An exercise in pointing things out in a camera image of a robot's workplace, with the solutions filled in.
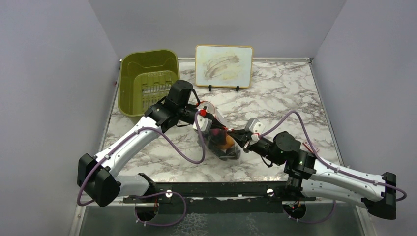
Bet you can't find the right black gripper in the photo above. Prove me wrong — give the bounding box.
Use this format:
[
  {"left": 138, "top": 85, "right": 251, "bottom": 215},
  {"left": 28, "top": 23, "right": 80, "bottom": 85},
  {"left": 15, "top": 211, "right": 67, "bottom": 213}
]
[{"left": 227, "top": 129, "right": 284, "bottom": 166}]

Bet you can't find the orange toy carrot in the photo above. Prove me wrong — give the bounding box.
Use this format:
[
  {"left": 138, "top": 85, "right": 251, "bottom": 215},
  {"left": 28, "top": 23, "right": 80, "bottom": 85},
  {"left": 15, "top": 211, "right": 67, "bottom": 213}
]
[{"left": 218, "top": 135, "right": 235, "bottom": 150}]

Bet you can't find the clear zip bag orange zipper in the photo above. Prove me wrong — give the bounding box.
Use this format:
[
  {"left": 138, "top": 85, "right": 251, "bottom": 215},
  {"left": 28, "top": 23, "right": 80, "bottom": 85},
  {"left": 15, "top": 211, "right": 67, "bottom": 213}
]
[{"left": 198, "top": 101, "right": 241, "bottom": 162}]

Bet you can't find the small magenta toy piece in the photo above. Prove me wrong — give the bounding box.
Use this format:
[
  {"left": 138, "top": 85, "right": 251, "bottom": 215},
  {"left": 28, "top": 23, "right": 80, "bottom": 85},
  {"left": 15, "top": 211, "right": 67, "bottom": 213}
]
[{"left": 210, "top": 129, "right": 227, "bottom": 139}]

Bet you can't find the olive green plastic bin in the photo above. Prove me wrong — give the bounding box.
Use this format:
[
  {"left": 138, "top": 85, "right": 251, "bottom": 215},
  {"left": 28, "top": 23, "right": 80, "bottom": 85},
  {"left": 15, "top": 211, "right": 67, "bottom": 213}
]
[{"left": 118, "top": 49, "right": 179, "bottom": 119}]

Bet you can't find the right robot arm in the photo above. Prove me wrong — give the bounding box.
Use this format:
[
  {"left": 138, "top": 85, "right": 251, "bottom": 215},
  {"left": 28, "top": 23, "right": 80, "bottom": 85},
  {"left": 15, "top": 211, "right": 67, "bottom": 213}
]
[{"left": 228, "top": 129, "right": 397, "bottom": 220}]

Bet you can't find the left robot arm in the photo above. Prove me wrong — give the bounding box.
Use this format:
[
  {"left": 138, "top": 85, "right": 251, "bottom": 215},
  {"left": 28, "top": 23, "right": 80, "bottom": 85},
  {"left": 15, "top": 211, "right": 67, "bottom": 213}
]
[{"left": 76, "top": 80, "right": 206, "bottom": 207}]

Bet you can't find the framed painting on stand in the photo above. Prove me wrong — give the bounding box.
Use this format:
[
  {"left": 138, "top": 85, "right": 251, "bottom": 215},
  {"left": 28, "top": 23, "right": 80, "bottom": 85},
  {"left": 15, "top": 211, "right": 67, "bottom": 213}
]
[{"left": 195, "top": 45, "right": 253, "bottom": 91}]

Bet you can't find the small red white card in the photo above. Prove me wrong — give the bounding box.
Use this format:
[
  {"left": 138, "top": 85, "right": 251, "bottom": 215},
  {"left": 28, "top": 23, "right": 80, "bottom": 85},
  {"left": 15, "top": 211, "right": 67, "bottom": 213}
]
[{"left": 303, "top": 141, "right": 312, "bottom": 149}]

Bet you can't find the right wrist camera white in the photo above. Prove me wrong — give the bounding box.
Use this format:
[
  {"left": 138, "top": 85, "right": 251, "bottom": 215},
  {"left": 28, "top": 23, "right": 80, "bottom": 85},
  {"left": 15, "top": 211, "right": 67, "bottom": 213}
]
[{"left": 244, "top": 118, "right": 265, "bottom": 145}]

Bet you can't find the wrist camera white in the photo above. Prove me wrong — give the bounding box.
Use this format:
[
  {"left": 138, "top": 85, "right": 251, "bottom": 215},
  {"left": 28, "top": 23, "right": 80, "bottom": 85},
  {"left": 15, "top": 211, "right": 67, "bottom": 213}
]
[
  {"left": 192, "top": 110, "right": 212, "bottom": 133},
  {"left": 244, "top": 118, "right": 265, "bottom": 145}
]

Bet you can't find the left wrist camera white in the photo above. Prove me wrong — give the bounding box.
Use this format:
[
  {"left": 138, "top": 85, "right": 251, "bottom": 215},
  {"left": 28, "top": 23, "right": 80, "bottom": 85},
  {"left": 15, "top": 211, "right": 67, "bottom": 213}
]
[{"left": 192, "top": 110, "right": 212, "bottom": 133}]

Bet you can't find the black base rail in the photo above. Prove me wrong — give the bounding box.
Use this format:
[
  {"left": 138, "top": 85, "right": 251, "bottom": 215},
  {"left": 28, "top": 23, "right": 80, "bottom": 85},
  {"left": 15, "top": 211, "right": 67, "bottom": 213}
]
[{"left": 122, "top": 181, "right": 315, "bottom": 214}]

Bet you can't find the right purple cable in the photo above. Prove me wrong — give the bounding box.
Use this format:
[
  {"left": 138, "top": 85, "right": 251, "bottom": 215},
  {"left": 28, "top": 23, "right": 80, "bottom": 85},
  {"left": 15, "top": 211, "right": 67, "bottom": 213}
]
[{"left": 254, "top": 110, "right": 408, "bottom": 225}]

